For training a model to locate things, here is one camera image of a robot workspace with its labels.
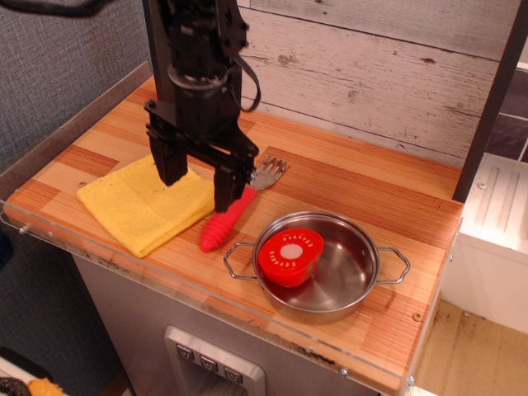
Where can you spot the yellow folded cloth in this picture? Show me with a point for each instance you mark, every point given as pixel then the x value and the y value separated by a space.
pixel 136 208

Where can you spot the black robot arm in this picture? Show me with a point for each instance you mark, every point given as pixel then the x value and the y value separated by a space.
pixel 195 51

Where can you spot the red handled metal fork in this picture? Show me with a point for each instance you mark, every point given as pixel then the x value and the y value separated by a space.
pixel 220 225

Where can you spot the orange object bottom left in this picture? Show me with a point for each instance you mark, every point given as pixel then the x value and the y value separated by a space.
pixel 44 387

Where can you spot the grey toy kitchen cabinet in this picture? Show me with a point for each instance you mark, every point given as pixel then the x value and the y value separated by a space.
pixel 136 316

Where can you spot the clear acrylic edge guard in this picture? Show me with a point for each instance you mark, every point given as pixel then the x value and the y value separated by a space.
pixel 240 293

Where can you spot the dark right upright post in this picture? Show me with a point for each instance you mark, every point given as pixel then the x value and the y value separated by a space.
pixel 501 83

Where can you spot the stainless steel pot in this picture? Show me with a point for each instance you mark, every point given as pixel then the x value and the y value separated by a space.
pixel 346 273

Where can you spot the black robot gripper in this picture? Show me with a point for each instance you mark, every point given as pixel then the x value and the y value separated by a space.
pixel 204 125

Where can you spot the red toy tomato half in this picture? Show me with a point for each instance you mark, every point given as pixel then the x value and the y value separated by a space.
pixel 290 257

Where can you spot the silver dispenser button panel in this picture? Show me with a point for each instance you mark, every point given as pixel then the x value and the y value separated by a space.
pixel 202 368

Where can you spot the white toy sink unit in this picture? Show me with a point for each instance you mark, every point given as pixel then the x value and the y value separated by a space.
pixel 486 273

